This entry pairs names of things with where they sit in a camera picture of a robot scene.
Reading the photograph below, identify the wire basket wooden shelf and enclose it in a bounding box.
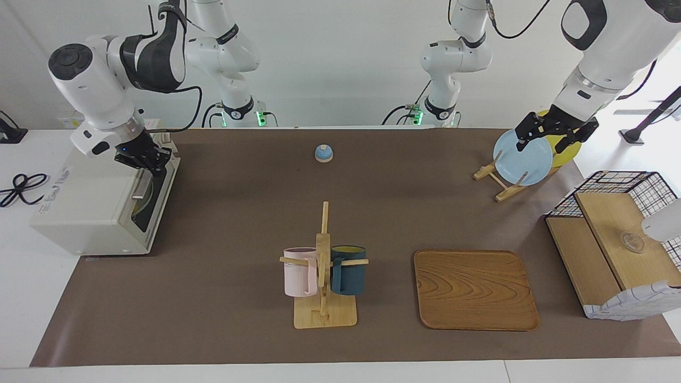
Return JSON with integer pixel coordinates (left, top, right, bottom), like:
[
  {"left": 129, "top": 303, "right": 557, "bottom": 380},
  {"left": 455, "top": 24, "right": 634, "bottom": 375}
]
[{"left": 546, "top": 191, "right": 681, "bottom": 319}]

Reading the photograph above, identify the light blue plate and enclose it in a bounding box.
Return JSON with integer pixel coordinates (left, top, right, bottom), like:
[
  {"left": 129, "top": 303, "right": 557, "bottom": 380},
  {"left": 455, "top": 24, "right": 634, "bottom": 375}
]
[{"left": 493, "top": 128, "right": 554, "bottom": 186}]

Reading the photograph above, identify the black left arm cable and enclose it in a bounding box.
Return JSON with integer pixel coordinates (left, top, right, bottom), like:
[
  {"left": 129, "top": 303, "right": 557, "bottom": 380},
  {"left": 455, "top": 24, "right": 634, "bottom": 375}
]
[{"left": 485, "top": 0, "right": 658, "bottom": 102}]

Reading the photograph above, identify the wooden plate rack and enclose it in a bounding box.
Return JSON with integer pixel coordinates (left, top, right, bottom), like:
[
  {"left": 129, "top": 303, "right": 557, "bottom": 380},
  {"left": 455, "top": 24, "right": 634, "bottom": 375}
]
[{"left": 474, "top": 151, "right": 564, "bottom": 203}]

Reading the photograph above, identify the cream toaster oven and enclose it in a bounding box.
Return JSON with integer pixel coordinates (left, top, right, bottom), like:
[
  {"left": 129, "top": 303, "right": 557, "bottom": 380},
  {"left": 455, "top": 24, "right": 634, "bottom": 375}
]
[{"left": 30, "top": 118, "right": 180, "bottom": 256}]

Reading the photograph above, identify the toaster oven glass door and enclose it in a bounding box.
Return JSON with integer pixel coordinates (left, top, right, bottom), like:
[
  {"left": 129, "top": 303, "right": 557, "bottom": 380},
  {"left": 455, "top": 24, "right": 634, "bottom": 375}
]
[{"left": 123, "top": 156, "right": 180, "bottom": 236}]

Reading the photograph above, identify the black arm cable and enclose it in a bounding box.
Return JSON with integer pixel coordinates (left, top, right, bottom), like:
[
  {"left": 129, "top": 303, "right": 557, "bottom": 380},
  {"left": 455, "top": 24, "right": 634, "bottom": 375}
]
[
  {"left": 146, "top": 0, "right": 203, "bottom": 132},
  {"left": 485, "top": 0, "right": 658, "bottom": 102}
]

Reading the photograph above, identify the white rounded object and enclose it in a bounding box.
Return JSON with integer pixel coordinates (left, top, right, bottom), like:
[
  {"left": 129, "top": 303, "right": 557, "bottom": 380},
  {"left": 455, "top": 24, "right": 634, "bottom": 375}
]
[{"left": 641, "top": 199, "right": 681, "bottom": 243}]

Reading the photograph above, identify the yellow plate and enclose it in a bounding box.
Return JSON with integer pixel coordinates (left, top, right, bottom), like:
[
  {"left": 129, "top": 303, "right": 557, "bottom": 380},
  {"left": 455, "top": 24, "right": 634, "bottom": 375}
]
[{"left": 536, "top": 110, "right": 584, "bottom": 169}]

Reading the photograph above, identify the brown table mat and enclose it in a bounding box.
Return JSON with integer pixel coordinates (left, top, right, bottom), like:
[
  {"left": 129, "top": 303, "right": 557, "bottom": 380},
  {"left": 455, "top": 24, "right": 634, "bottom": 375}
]
[{"left": 30, "top": 128, "right": 681, "bottom": 368}]

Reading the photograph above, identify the white checked cloth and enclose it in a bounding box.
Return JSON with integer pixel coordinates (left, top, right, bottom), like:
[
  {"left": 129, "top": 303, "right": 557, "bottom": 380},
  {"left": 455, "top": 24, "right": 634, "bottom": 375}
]
[{"left": 584, "top": 281, "right": 681, "bottom": 321}]

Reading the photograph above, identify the pink mug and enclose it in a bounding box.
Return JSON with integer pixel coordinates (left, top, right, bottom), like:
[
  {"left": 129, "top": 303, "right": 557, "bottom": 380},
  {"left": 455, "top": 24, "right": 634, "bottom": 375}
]
[{"left": 283, "top": 247, "right": 320, "bottom": 297}]

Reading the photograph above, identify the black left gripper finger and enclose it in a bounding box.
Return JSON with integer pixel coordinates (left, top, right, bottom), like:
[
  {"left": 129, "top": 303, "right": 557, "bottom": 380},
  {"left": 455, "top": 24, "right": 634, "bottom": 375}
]
[
  {"left": 558, "top": 119, "right": 600, "bottom": 155},
  {"left": 514, "top": 112, "right": 544, "bottom": 153}
]

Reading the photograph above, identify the black coiled cable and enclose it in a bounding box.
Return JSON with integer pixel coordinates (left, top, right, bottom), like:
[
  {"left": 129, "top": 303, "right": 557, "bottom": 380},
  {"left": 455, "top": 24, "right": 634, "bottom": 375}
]
[{"left": 0, "top": 173, "right": 49, "bottom": 208}]

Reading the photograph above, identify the wooden mug tree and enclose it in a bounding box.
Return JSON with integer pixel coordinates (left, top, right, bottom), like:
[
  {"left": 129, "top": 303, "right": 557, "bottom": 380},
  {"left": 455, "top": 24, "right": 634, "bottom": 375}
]
[{"left": 280, "top": 201, "right": 369, "bottom": 329}]

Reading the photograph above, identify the dark teal mug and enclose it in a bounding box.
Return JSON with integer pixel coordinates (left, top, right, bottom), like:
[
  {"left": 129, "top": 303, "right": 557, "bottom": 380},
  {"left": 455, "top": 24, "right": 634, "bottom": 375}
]
[{"left": 330, "top": 245, "right": 367, "bottom": 296}]

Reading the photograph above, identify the black wire basket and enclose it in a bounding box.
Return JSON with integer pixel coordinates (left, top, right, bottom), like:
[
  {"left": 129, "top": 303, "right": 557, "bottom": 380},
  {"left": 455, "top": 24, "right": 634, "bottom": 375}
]
[{"left": 545, "top": 171, "right": 681, "bottom": 255}]

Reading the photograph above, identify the black stand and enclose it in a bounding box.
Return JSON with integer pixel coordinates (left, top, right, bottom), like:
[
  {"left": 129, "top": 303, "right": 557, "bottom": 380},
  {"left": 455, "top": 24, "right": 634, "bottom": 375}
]
[{"left": 619, "top": 86, "right": 681, "bottom": 145}]

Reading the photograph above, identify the black clamp base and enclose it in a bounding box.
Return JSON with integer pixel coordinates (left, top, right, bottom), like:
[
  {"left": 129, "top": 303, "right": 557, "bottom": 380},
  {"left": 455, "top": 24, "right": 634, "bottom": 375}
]
[{"left": 0, "top": 110, "right": 28, "bottom": 144}]

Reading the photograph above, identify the brown wooden tray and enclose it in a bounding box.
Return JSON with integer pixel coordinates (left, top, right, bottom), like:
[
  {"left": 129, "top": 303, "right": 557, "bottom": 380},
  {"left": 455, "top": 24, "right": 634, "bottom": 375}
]
[{"left": 413, "top": 249, "right": 540, "bottom": 331}]

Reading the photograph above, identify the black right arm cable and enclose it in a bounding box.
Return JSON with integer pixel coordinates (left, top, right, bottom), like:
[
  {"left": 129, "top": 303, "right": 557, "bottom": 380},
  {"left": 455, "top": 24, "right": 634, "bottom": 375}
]
[{"left": 146, "top": 0, "right": 203, "bottom": 132}]

